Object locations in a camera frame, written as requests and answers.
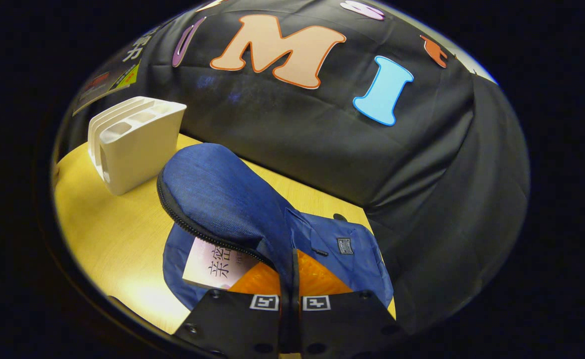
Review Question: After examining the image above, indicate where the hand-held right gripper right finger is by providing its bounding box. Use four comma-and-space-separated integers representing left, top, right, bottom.
295, 249, 403, 358

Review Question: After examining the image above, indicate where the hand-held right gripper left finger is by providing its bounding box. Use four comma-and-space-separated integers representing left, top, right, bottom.
173, 262, 293, 358

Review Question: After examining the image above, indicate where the pink book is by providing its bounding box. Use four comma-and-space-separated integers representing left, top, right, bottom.
182, 237, 261, 291

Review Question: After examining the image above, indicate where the blue schoolbag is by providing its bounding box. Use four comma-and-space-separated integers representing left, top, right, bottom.
156, 143, 394, 312

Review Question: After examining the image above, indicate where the white bookshelf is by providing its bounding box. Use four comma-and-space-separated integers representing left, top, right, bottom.
88, 96, 187, 196

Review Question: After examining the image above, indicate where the black backdrop cloth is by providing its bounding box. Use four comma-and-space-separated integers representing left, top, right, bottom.
53, 0, 530, 335

